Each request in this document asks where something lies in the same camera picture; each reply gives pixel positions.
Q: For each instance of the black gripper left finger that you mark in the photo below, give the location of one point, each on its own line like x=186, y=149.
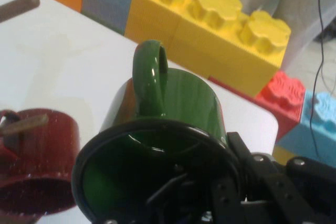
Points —
x=223, y=203

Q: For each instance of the grey building block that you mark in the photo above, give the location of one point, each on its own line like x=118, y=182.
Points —
x=105, y=1

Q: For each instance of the small yellow building block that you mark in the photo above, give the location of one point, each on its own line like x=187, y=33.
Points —
x=280, y=154

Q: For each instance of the red building block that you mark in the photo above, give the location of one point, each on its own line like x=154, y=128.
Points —
x=283, y=95

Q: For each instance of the brown wooden mug tree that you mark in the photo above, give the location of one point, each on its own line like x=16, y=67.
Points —
x=23, y=5

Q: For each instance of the green enamel mug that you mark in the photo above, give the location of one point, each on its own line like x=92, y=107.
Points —
x=183, y=98

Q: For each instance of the light blue building block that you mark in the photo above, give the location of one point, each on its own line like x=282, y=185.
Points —
x=325, y=129

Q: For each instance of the red enamel mug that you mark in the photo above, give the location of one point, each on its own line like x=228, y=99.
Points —
x=52, y=142

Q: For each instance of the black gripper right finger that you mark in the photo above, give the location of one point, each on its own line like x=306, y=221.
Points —
x=302, y=195

